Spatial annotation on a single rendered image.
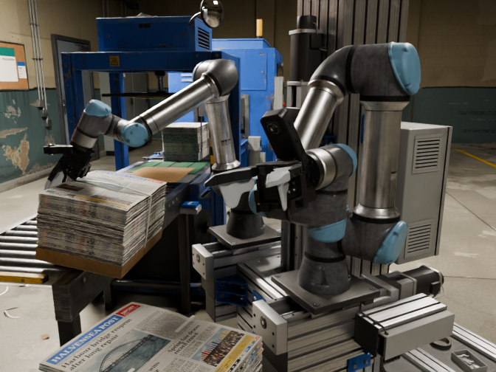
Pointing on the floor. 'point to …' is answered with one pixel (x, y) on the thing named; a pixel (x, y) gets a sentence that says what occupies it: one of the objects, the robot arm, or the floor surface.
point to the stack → (156, 345)
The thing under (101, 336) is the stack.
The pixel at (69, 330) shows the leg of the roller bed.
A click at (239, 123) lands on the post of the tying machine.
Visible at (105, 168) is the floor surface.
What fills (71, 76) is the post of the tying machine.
